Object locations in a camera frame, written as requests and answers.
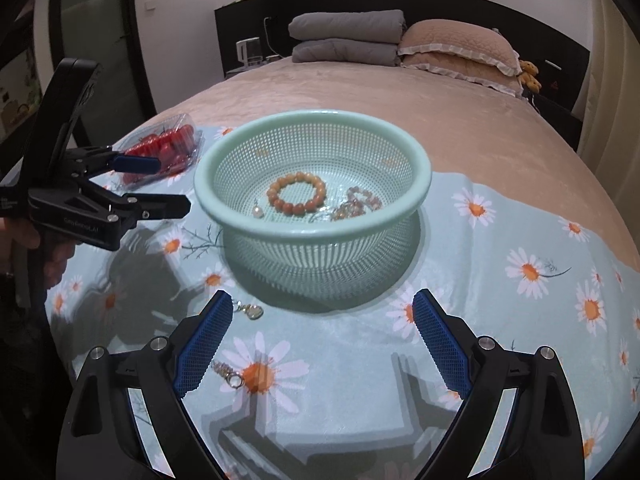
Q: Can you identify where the green plastic mesh basket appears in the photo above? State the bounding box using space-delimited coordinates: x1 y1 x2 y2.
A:
193 110 433 307

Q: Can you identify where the white bedside appliance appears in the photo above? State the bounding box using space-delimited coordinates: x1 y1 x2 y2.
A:
235 38 264 67

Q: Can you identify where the black headboard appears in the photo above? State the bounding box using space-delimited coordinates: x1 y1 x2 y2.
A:
214 0 592 111

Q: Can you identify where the clear box of cherry tomatoes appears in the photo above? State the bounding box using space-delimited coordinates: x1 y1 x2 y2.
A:
120 114 205 192

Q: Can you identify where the daisy print cloth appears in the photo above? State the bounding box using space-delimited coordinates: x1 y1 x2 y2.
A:
47 122 640 480

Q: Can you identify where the person's left hand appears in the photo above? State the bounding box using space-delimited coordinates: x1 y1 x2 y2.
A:
0 217 77 291

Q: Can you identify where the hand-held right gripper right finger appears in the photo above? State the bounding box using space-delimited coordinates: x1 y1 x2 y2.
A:
412 289 586 480

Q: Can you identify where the yellow plush toy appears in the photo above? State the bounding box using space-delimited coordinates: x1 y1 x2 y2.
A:
517 59 544 94

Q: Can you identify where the beige ruffled pillow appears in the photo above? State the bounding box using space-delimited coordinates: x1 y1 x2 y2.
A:
400 55 524 99
397 19 524 78

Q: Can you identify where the orange bead bracelet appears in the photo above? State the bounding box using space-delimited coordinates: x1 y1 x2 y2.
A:
267 171 327 217

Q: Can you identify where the silver charm cluster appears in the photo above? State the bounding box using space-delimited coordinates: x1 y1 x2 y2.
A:
232 300 265 321

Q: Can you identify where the beige bed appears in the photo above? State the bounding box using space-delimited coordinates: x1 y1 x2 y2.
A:
45 55 640 480

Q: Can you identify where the cream curtain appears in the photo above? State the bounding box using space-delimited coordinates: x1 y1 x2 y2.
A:
574 0 640 196

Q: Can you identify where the clear crystal bracelet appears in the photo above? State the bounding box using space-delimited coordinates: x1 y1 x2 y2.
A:
330 202 362 222

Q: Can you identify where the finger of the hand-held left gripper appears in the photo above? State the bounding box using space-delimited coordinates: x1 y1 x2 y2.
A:
75 179 191 222
64 145 162 175

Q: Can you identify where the pink bead bracelet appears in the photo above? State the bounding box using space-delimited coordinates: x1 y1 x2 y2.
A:
342 187 384 212

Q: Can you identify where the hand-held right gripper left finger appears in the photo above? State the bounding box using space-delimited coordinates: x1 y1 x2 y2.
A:
56 289 235 480

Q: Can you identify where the grey folded blanket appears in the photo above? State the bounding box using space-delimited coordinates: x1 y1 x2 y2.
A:
288 9 406 44
291 40 401 67

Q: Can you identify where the small silver earring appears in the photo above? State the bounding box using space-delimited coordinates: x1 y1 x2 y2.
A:
212 360 246 391

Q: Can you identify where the dark bedside table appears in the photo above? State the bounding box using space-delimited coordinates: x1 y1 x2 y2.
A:
529 91 586 152

